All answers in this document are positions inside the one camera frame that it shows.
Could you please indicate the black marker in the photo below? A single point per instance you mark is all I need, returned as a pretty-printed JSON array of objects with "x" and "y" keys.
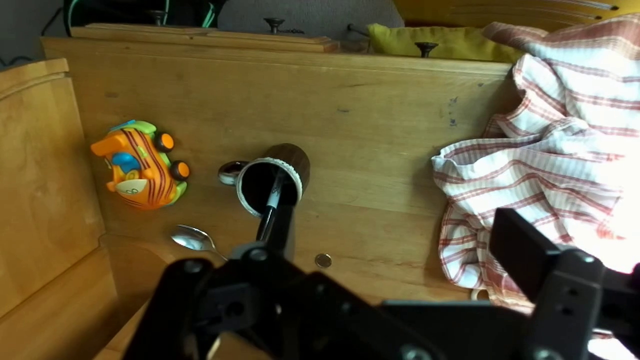
[{"x": 272, "y": 200}]

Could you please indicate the small coin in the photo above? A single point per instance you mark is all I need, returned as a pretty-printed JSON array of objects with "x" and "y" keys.
[{"x": 323, "y": 260}]

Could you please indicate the orange toy car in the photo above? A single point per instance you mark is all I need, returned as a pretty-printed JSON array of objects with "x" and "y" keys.
[{"x": 142, "y": 165}]

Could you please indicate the dark drawer knob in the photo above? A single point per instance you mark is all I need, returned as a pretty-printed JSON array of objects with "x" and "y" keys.
[
  {"x": 159, "y": 16},
  {"x": 274, "y": 24},
  {"x": 426, "y": 48}
]

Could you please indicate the yellow cushion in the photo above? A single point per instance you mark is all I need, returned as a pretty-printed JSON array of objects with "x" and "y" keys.
[{"x": 450, "y": 42}]

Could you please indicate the silver metal spoon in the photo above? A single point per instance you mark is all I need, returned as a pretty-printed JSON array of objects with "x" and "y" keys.
[{"x": 192, "y": 239}]

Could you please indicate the brown cup with white rim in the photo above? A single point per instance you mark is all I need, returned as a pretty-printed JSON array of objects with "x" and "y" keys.
[{"x": 280, "y": 172}]

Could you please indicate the wooden side cabinet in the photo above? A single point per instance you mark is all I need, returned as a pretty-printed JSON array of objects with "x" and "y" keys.
[{"x": 45, "y": 200}]

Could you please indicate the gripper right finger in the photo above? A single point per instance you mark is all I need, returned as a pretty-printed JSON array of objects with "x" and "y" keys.
[{"x": 565, "y": 285}]

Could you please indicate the red striped white cloth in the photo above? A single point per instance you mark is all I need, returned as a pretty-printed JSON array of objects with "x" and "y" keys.
[{"x": 545, "y": 150}]

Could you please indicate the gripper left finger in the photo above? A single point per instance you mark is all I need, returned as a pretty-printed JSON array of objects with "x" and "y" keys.
[{"x": 270, "y": 300}]

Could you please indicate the black bag with green trim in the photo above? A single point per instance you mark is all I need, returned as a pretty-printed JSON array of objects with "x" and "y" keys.
[{"x": 125, "y": 11}]

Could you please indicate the grey upholstered seat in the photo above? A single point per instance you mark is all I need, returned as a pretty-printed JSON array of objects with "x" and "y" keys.
[{"x": 310, "y": 15}]

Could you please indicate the wooden drawer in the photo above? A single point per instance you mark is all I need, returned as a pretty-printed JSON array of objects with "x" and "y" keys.
[{"x": 200, "y": 37}]

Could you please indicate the yellow wooden furniture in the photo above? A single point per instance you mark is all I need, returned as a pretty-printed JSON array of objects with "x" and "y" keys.
[{"x": 500, "y": 10}]

